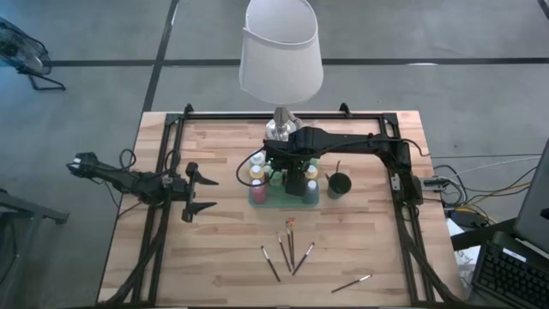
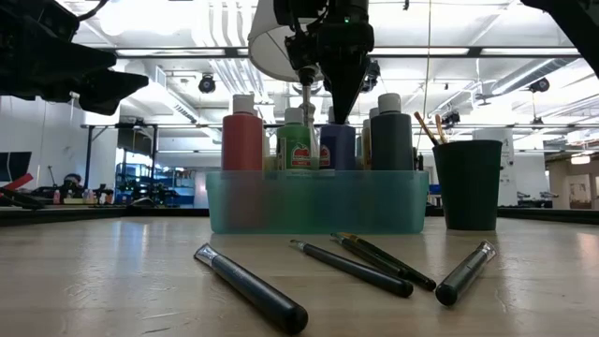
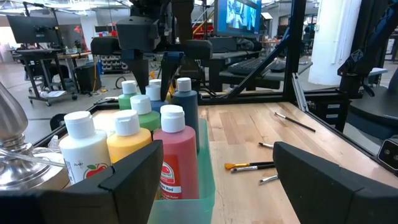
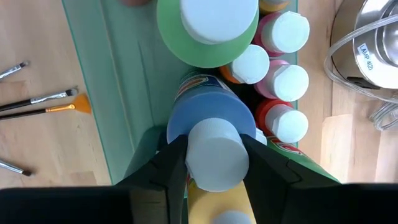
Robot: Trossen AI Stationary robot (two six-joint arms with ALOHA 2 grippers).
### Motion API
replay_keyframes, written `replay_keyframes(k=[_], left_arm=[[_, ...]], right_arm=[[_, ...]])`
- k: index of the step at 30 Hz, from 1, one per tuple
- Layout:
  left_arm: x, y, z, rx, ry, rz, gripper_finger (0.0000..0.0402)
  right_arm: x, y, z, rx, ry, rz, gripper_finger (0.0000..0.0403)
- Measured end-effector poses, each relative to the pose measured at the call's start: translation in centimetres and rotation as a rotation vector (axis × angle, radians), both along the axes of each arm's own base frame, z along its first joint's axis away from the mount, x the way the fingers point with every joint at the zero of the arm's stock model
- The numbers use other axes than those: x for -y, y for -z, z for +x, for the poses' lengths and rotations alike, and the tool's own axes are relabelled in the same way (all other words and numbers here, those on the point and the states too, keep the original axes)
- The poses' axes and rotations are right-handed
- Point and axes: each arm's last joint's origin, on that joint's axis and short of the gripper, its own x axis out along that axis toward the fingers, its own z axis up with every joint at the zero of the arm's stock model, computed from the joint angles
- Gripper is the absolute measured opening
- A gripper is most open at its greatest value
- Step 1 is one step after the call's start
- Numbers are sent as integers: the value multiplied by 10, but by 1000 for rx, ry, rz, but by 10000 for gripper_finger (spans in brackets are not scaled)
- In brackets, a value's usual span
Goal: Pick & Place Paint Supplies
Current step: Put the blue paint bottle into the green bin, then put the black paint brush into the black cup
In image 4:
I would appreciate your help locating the large blue paint bottle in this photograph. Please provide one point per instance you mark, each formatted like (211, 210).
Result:
(214, 105)

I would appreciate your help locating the teal translucent plastic bin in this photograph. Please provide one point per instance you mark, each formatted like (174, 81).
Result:
(130, 77)

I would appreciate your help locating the paintbrush with orange bristles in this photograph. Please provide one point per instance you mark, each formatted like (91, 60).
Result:
(81, 104)

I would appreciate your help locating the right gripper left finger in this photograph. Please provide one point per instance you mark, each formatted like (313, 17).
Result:
(93, 205)

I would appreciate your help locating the small orange paint bottle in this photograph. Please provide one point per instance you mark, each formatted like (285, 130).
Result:
(248, 65)

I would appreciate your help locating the small dark red paint bottle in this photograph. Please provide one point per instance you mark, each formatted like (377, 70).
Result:
(281, 31)

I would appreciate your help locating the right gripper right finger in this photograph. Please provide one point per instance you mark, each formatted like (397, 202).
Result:
(311, 205)

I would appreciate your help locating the silver table lamp white shade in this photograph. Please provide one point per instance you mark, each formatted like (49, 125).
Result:
(373, 46)

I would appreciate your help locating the large yellow paint bottle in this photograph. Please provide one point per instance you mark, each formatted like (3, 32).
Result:
(217, 202)

